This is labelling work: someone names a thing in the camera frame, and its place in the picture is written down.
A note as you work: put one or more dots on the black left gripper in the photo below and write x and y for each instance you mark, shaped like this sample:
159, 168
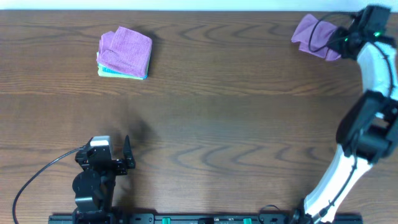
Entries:
130, 162

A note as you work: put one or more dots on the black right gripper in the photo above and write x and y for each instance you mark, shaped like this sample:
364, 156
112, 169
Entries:
335, 38

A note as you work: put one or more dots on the purple cloth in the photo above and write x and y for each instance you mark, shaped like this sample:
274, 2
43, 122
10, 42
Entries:
320, 37
123, 41

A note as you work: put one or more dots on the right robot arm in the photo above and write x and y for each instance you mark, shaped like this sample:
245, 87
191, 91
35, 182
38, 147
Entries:
367, 133

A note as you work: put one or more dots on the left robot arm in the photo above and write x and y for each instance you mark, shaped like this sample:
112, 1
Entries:
94, 186

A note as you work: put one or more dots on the folded blue cloth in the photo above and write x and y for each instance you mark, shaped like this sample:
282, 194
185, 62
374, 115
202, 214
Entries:
107, 72

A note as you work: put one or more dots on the folded light green cloth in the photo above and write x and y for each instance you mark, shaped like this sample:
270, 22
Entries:
133, 57

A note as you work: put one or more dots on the folded purple cloth on stack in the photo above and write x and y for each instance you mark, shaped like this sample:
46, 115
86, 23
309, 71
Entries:
123, 41

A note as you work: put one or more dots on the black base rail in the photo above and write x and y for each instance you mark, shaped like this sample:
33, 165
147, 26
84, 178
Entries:
147, 218

